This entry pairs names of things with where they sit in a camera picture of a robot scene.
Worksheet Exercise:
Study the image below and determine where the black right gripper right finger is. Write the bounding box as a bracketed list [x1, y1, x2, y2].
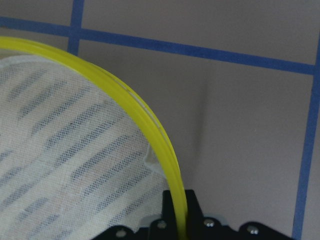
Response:
[185, 189, 224, 240]

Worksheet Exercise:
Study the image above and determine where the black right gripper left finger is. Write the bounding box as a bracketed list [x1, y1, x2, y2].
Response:
[147, 190, 178, 240]

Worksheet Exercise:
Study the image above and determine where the yellow steamer basket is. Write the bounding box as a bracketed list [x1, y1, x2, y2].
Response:
[0, 36, 187, 240]

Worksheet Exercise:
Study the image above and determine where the white steamer cloth liner upper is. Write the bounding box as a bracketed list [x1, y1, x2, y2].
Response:
[0, 55, 167, 240]

